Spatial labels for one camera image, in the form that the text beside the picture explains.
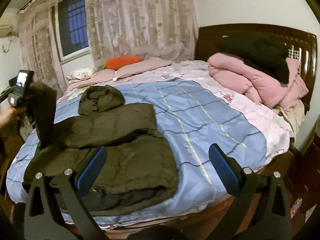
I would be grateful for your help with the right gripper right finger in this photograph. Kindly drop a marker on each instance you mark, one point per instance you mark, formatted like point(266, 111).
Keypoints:
point(271, 220)

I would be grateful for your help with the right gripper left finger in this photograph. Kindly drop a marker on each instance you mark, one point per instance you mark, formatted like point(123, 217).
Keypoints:
point(43, 218)

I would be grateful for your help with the dark olive puffer jacket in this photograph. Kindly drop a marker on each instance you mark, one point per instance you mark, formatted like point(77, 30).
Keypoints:
point(140, 170)

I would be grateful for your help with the person's left hand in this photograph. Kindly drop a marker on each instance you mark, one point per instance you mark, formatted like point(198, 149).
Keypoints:
point(10, 114)

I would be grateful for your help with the left lace curtain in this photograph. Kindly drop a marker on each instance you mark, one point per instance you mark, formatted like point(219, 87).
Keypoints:
point(39, 49)

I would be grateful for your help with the lace curtain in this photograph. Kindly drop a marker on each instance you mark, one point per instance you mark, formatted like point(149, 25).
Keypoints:
point(147, 28)
point(39, 49)

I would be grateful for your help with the barred window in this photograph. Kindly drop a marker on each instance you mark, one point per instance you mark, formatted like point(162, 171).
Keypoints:
point(72, 26)

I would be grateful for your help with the left pink pillow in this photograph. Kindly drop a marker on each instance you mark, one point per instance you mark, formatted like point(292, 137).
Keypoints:
point(99, 77)

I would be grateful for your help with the pink pillow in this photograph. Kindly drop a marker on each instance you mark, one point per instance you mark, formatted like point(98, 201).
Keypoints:
point(99, 77)
point(140, 67)

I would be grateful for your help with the pink cartoon bed sheet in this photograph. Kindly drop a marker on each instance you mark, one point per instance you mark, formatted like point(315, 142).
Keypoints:
point(250, 104)

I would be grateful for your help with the orange carrot plush pillow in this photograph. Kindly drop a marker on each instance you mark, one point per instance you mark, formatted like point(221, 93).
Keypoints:
point(118, 62)

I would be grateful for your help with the blue plaid bed sheet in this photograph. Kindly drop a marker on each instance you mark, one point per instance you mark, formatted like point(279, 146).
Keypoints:
point(192, 118)

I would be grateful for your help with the right pink pillow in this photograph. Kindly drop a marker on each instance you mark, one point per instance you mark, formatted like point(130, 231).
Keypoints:
point(140, 67)

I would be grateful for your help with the folded pink quilt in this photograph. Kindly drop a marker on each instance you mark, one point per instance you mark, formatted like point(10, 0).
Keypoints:
point(232, 73)

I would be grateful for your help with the right lace curtain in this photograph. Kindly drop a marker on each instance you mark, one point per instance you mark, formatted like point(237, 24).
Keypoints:
point(147, 28)

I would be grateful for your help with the dark wooden headboard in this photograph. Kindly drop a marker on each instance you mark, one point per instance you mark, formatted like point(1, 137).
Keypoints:
point(300, 44)

